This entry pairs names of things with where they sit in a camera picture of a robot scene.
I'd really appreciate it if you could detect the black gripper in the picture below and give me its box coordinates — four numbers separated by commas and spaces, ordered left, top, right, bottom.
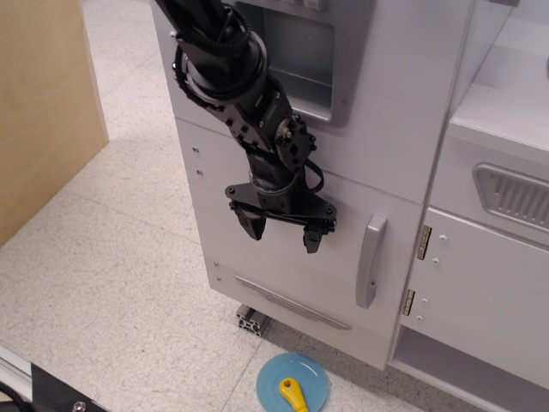
225, 174, 337, 254

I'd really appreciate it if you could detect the white low fridge door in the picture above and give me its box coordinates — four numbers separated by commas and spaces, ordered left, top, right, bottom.
177, 120, 420, 368

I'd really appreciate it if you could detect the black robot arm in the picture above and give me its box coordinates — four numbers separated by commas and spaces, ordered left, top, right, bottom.
157, 1, 337, 253

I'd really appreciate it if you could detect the aluminium extrusion foot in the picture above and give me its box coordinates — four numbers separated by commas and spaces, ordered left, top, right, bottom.
236, 304, 273, 337

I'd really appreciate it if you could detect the blue plate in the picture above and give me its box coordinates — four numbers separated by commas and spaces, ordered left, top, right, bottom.
256, 353, 329, 411

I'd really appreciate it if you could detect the yellow toy utensil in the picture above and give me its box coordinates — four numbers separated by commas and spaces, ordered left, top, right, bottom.
279, 377, 309, 412

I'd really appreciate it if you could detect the grey ice dispenser recess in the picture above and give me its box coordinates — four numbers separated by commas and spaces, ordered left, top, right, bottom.
231, 1, 377, 127

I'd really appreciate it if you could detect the white toy kitchen cabinet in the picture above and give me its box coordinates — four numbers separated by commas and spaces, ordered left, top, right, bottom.
152, 1, 548, 411

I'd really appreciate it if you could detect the white right cabinet door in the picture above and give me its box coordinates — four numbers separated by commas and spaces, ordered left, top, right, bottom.
401, 209, 548, 387

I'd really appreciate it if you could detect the grey oven vent panel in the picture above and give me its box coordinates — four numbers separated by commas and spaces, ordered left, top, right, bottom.
473, 163, 548, 232

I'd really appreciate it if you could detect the wooden board panel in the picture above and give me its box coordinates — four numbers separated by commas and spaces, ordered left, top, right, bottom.
1, 1, 108, 244

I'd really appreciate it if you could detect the black mounting plate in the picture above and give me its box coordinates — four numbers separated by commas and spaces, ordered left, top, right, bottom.
31, 364, 107, 412

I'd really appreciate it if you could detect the grey fridge door handle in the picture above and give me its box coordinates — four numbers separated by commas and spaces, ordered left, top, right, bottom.
355, 214, 388, 309

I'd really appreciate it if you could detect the aluminium rail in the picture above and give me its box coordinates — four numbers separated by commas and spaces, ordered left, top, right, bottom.
0, 345, 33, 401

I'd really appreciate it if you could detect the black cable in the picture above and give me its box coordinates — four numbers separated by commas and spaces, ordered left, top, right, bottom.
0, 381, 31, 412

